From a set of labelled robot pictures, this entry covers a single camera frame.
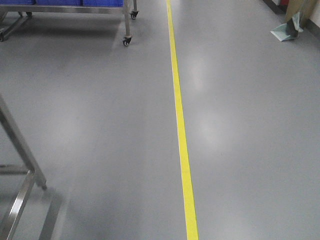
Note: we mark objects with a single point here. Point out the stainless steel wheeled rack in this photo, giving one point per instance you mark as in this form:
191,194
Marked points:
26,8

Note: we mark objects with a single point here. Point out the stainless steel frame leg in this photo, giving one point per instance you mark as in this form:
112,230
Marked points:
30,169

